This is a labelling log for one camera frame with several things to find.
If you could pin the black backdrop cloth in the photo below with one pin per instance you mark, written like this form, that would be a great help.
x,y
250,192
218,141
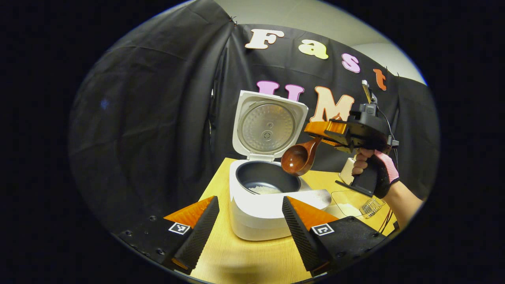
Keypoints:
x,y
138,138

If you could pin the white toaster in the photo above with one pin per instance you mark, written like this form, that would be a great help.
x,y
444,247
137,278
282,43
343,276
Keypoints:
x,y
347,171

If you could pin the white rice cooker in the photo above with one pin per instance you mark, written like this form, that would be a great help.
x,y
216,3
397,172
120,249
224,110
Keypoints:
x,y
256,213

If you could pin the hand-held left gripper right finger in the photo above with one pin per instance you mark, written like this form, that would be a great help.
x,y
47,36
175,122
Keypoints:
x,y
296,230

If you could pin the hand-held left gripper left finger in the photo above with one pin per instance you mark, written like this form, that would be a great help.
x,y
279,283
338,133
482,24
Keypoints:
x,y
205,228

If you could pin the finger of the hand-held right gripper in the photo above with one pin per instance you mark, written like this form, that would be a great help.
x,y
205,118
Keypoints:
x,y
327,128

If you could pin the clear plastic tray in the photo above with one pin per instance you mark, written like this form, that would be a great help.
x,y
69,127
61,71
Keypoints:
x,y
343,197

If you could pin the brown wooden spoon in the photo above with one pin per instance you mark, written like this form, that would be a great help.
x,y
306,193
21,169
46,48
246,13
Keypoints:
x,y
298,159

